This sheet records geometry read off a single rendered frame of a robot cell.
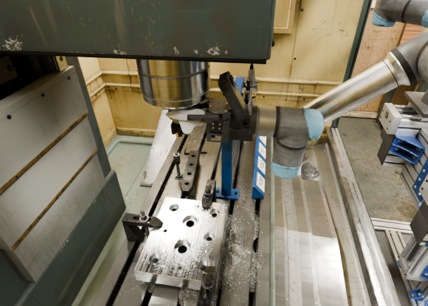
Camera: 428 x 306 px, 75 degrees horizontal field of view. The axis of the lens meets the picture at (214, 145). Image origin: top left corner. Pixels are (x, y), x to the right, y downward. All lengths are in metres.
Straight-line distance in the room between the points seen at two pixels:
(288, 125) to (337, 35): 1.06
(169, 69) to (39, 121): 0.49
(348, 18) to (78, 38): 1.35
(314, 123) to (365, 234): 0.71
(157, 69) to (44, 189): 0.58
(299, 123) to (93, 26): 0.45
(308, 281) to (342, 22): 1.21
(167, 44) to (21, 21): 0.26
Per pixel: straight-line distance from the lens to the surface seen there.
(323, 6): 1.63
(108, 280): 1.01
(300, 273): 1.18
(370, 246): 1.27
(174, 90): 0.59
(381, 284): 1.19
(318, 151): 1.89
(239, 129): 0.69
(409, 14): 1.09
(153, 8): 0.50
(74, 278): 1.31
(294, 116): 0.67
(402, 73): 0.80
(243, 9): 0.47
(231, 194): 1.15
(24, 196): 0.95
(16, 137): 0.89
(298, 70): 1.70
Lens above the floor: 1.73
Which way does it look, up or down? 35 degrees down
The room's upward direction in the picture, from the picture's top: 1 degrees counter-clockwise
